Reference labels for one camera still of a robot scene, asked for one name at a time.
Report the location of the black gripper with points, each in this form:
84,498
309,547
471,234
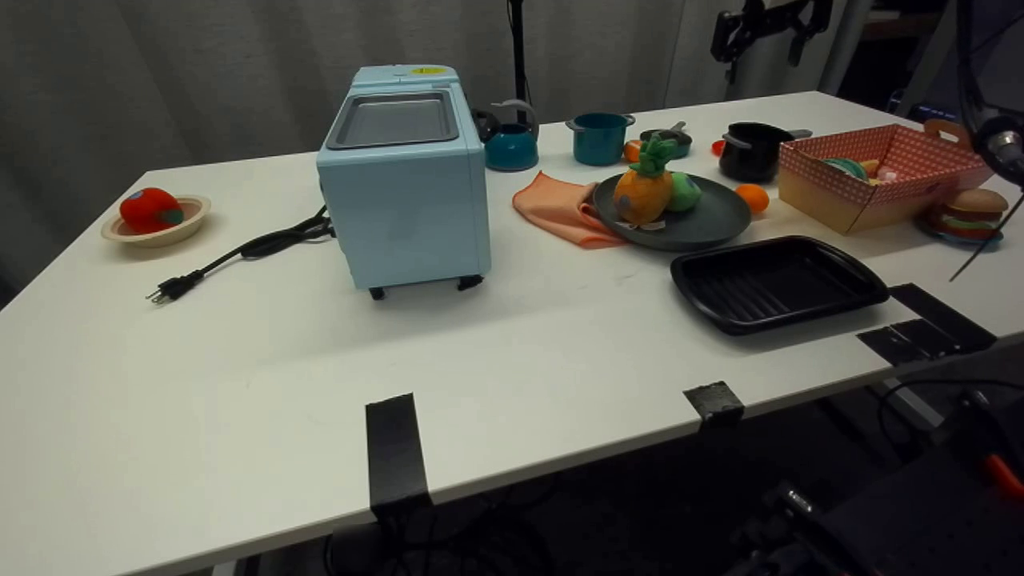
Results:
773,16

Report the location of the striped watermelon slice plush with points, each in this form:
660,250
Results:
846,166

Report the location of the green pear plush toy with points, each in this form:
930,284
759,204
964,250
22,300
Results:
685,192

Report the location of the orange pineapple plush green leaves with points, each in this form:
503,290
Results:
641,192

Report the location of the black toy pot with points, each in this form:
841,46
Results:
752,151

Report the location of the orange fruit plush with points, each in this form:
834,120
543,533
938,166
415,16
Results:
631,151
752,195

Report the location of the yellow plush toy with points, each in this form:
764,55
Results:
880,172

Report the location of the grey plate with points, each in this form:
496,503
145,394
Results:
707,226

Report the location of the teal toy pot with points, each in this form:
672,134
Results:
598,138

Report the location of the red checkered basket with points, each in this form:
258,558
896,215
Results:
883,204

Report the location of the toy burger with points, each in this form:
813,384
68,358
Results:
975,211

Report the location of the teal toy kettle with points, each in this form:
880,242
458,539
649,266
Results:
511,145

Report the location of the light blue toy oven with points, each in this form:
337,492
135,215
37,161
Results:
404,204

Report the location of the red tomato plush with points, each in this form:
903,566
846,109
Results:
147,208

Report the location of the teal pan with grey lid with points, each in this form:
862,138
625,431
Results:
668,142

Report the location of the black grill tray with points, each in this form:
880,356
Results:
777,284

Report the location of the orange cloth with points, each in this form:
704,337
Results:
556,208

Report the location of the grey curtain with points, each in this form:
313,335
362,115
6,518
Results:
212,75

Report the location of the beige bowl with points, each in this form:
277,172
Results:
162,234

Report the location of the black equipment frame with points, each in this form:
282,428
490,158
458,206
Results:
908,514

